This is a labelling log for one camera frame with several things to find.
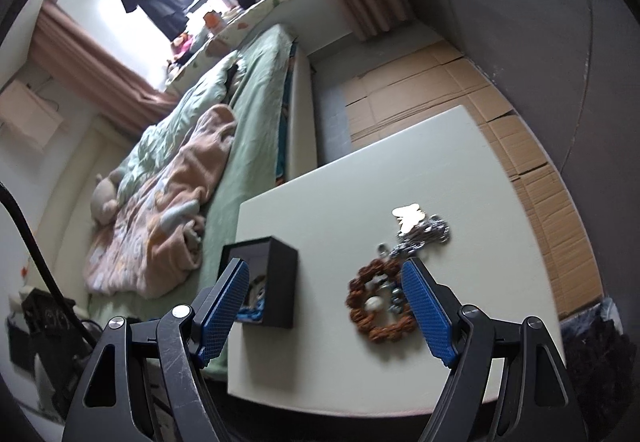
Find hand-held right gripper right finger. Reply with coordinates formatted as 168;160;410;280
400;257;587;442

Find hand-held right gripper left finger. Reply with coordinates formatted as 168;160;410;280
62;257;250;442

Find brown beaded bracelet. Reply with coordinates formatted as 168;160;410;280
345;258;417;336

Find black jewelry box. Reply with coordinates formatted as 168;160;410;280
219;236;300;329

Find silver chain necklace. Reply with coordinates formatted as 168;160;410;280
377;214;452;259

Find gold butterfly hair clip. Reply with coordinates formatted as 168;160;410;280
392;203;425;229

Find pink floral blanket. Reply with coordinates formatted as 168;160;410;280
82;104;238;299

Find white table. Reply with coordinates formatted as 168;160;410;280
227;105;566;407

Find beige plush toy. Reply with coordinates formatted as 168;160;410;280
90;167;132;225

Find dark fuzzy rug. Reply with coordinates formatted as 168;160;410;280
559;297;632;428

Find black bag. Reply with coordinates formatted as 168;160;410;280
7;287;93;418

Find flattened cardboard sheets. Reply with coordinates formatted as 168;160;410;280
342;39;603;320

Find green bed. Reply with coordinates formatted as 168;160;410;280
86;23;320;373

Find green quilt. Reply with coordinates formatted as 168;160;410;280
117;51;247;203

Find floral windowsill cushion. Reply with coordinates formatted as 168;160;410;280
164;0;320;95

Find black cable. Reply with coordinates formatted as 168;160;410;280
0;182;96;348

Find wall air conditioner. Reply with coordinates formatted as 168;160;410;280
0;79;66;153

